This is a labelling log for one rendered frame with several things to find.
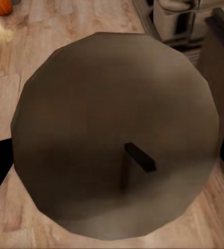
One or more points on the wood fireplace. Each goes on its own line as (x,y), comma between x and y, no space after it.
(180,24)

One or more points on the pumpkin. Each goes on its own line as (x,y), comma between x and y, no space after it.
(5,7)

